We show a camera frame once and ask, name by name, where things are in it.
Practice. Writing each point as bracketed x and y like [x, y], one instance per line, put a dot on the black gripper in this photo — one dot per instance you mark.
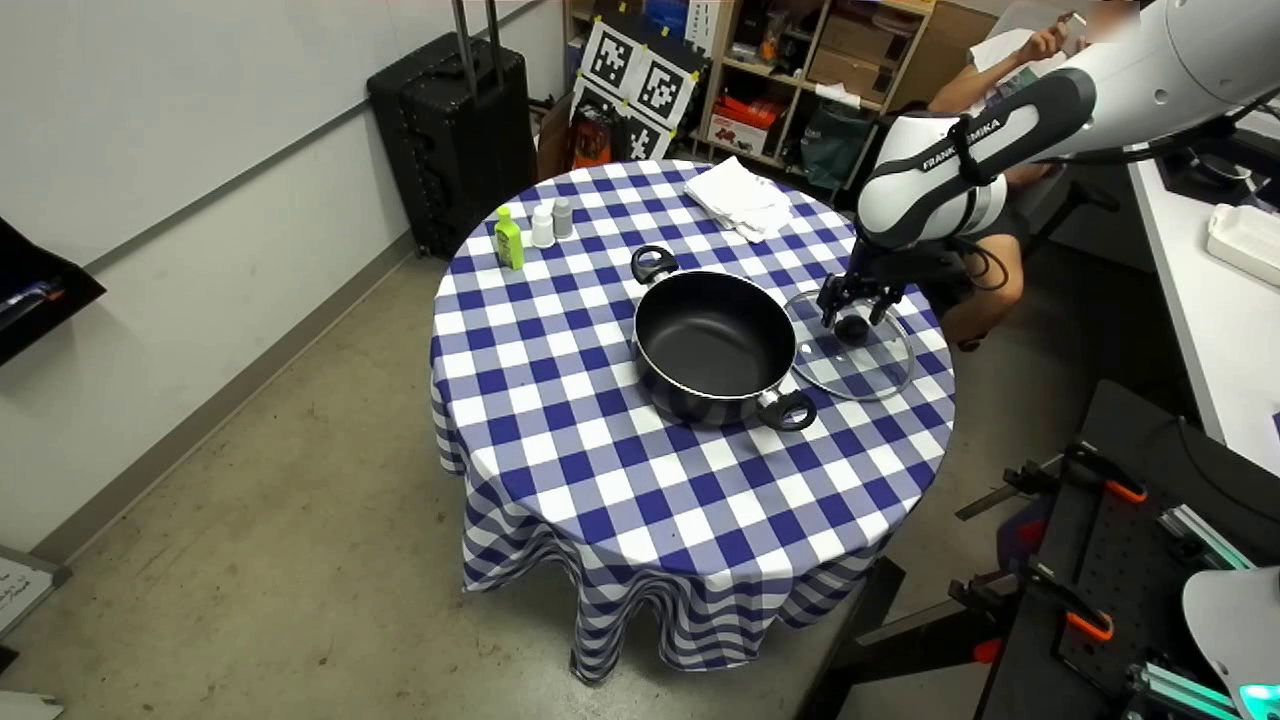
[873, 277]

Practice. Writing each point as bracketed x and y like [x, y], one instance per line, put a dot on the glass pot lid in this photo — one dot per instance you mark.
[867, 376]

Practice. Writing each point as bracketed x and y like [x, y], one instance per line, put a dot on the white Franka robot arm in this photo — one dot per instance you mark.
[1066, 102]

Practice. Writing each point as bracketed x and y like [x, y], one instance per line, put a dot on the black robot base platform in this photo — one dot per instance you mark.
[1133, 563]

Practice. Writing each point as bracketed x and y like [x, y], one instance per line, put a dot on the black cooking pot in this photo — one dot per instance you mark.
[712, 340]

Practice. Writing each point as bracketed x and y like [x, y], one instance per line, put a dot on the white folded napkin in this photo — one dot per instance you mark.
[747, 199]

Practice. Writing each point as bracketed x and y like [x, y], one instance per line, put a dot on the red box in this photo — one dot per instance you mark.
[747, 127]

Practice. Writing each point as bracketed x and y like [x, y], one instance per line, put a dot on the wooden storage shelf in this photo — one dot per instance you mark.
[802, 53]

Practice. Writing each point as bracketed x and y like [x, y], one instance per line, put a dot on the black white fiducial tag board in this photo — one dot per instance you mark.
[665, 86]
[612, 58]

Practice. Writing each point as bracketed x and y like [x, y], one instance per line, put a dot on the blue white checkered tablecloth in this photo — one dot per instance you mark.
[603, 480]

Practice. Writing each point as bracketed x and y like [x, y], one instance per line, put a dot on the grey shaker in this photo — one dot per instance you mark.
[560, 218]

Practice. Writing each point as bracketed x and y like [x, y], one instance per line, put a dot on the white shaker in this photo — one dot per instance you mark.
[542, 225]

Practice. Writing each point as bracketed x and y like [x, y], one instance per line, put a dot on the white side table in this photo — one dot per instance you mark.
[1212, 332]

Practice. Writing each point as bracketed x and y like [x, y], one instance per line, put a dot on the green plastic bottle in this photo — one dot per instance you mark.
[508, 241]

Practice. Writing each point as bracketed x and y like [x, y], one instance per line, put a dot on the white box on side table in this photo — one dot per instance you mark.
[1249, 241]

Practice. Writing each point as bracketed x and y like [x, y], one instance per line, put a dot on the black suitcase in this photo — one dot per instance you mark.
[455, 133]

